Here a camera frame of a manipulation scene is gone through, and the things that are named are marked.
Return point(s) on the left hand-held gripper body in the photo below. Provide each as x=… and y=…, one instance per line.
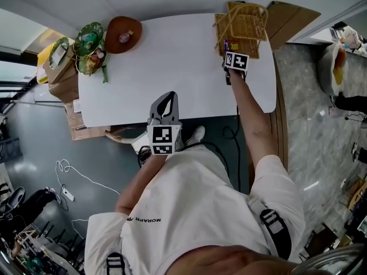
x=162, y=135

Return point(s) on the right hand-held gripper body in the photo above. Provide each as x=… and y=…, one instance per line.
x=236, y=62

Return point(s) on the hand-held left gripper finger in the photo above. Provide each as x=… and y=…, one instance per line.
x=175, y=112
x=156, y=112

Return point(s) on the purple snack packet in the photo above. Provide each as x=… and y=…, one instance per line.
x=226, y=44

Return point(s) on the wicker basket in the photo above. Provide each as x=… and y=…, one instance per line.
x=246, y=21

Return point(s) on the person's left forearm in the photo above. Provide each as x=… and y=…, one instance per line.
x=134, y=185

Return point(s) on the person's right forearm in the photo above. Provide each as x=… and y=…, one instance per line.
x=252, y=125

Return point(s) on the white electronics box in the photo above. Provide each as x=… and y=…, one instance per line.
x=139, y=145

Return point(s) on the person's white shoe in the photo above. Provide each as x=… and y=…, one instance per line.
x=196, y=135

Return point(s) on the light wooden chair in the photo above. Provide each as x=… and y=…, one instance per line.
x=117, y=138

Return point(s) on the flat brown cardboard sheet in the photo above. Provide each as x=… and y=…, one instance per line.
x=295, y=21

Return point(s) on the large labelled cardboard box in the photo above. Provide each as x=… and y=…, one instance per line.
x=83, y=132

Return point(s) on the brown slatted wooden platform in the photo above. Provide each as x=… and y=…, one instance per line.
x=281, y=130

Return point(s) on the brown wooden bowl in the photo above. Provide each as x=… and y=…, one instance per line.
x=113, y=41

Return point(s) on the grey beanbag seat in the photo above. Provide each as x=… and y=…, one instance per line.
x=324, y=70

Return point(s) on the person's white shirt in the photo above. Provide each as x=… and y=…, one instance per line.
x=186, y=219

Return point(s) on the plain cardboard box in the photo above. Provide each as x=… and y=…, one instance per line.
x=64, y=89

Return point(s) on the green tiered dish stand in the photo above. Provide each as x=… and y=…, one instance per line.
x=89, y=36

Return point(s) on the white yellow egg cushion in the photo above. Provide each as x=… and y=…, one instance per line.
x=337, y=73

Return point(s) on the flat cardboard box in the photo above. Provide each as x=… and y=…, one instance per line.
x=60, y=69

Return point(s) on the white power strip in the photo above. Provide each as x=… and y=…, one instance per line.
x=68, y=194

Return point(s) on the pink plush toy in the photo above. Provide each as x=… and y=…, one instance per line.
x=351, y=39

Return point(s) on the grey metal pole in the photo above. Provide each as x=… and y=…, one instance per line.
x=37, y=103

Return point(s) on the yellow box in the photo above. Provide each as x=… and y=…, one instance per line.
x=42, y=73

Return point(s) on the black bag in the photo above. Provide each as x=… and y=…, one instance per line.
x=37, y=203

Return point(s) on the person's chin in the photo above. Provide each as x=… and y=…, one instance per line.
x=229, y=263

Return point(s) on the dark grey crate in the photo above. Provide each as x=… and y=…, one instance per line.
x=11, y=150

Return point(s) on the black framed glass door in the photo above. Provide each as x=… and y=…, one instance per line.
x=11, y=56

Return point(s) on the grey round appliance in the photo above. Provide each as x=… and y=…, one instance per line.
x=16, y=198

